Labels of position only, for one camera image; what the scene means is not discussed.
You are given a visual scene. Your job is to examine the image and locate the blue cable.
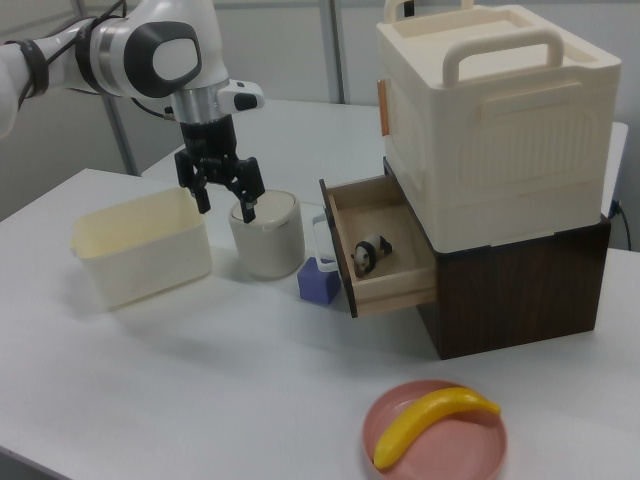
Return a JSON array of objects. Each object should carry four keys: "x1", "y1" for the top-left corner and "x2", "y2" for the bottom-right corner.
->
[{"x1": 610, "y1": 199, "x2": 632, "y2": 251}]

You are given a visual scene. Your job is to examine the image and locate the toy panda figure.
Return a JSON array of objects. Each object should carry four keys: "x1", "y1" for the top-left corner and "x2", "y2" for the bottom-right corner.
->
[{"x1": 350, "y1": 233, "x2": 394, "y2": 277}]

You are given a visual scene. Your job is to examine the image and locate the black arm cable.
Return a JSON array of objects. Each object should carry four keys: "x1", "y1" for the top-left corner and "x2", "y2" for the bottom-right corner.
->
[{"x1": 13, "y1": 0, "x2": 176, "y2": 121}]

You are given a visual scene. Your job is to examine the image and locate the small blue cup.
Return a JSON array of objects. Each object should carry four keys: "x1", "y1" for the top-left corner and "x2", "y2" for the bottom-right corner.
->
[{"x1": 297, "y1": 213, "x2": 343, "y2": 306}]

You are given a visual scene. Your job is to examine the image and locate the white lidded trash can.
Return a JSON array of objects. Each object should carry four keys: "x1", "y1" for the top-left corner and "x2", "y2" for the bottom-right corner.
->
[{"x1": 228, "y1": 189, "x2": 306, "y2": 280}]

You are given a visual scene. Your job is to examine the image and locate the dark wood cabinet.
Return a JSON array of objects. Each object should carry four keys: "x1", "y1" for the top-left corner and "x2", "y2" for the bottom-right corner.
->
[{"x1": 382, "y1": 155, "x2": 613, "y2": 361}]

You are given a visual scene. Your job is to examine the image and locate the wooden drawer with dark front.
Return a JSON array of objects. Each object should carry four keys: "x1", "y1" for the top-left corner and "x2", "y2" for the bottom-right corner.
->
[{"x1": 319, "y1": 172, "x2": 437, "y2": 319}]

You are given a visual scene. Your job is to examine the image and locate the cream plastic tub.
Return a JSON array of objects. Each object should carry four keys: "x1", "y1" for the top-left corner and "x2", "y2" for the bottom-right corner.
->
[{"x1": 70, "y1": 186, "x2": 213, "y2": 312}]

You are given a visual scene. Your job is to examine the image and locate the pink plate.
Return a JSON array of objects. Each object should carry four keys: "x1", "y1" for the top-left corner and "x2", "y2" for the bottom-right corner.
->
[{"x1": 363, "y1": 379, "x2": 511, "y2": 480}]

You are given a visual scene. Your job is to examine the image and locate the yellow toy banana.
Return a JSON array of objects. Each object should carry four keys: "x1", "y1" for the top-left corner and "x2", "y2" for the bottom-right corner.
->
[{"x1": 373, "y1": 386, "x2": 502, "y2": 471}]

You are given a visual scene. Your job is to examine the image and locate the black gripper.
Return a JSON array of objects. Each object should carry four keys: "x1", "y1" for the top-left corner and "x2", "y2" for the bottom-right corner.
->
[{"x1": 173, "y1": 115, "x2": 266, "y2": 223}]

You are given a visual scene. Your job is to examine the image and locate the cream plastic storage box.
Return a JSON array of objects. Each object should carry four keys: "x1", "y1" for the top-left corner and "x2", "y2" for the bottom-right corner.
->
[{"x1": 374, "y1": 0, "x2": 623, "y2": 253}]

